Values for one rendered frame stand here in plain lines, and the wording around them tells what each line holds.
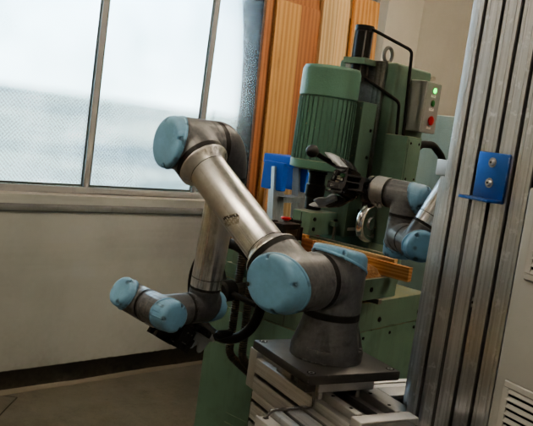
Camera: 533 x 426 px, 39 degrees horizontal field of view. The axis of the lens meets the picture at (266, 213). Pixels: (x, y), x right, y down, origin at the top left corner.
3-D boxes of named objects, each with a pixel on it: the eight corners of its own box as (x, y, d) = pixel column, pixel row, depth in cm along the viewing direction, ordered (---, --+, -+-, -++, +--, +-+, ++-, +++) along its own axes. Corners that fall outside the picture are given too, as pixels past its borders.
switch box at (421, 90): (403, 129, 239) (410, 79, 237) (418, 132, 246) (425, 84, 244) (420, 131, 235) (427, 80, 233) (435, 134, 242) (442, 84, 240)
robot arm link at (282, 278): (352, 281, 143) (212, 109, 171) (301, 286, 132) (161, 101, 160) (319, 323, 149) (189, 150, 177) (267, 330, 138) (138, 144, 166)
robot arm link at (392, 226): (388, 260, 180) (397, 215, 179) (376, 252, 191) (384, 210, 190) (420, 264, 181) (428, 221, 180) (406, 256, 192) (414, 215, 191)
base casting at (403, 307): (209, 300, 234) (212, 271, 233) (318, 286, 277) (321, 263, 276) (322, 341, 205) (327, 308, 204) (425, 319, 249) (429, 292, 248)
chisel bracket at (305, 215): (288, 236, 228) (293, 208, 227) (316, 235, 238) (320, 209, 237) (308, 241, 223) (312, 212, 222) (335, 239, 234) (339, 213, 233)
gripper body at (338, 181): (331, 163, 196) (369, 170, 189) (348, 172, 203) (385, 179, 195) (322, 190, 196) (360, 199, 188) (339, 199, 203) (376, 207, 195)
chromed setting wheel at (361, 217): (350, 242, 227) (356, 202, 226) (372, 241, 237) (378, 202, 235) (358, 243, 225) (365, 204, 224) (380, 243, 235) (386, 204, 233)
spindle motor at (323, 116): (277, 165, 226) (292, 61, 222) (312, 167, 239) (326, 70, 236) (324, 172, 214) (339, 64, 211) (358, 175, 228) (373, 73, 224)
